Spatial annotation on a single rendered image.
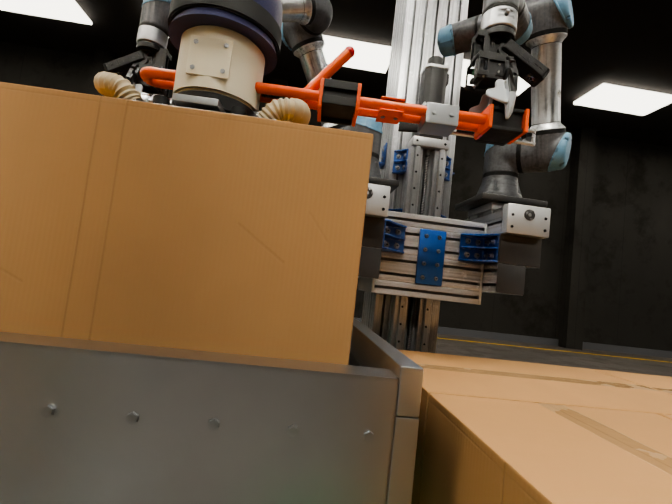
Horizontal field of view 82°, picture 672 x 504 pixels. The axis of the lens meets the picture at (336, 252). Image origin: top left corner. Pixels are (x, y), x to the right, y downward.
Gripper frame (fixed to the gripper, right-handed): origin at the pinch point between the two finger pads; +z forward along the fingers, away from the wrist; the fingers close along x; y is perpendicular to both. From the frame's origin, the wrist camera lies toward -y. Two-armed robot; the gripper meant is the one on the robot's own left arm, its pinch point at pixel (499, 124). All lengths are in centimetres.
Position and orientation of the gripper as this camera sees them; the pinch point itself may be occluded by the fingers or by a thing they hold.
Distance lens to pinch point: 95.3
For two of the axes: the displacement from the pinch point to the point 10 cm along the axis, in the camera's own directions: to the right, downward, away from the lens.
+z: -1.2, 9.9, -0.8
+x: 0.6, -0.7, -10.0
